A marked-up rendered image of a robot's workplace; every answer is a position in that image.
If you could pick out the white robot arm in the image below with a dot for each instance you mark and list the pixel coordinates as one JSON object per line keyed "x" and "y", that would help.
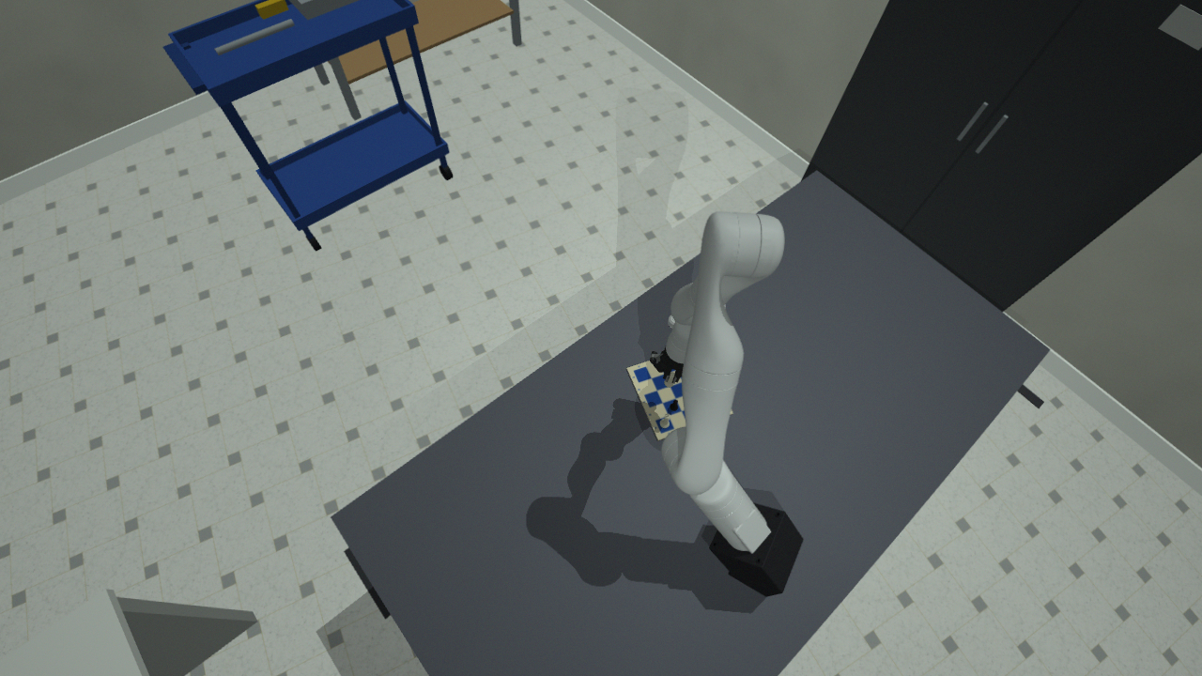
{"x": 735, "y": 246}

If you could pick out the blue and cream chessboard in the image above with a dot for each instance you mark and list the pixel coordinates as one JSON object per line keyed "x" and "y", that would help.
{"x": 656, "y": 397}

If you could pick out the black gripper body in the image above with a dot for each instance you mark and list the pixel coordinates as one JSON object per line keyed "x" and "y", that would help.
{"x": 667, "y": 360}

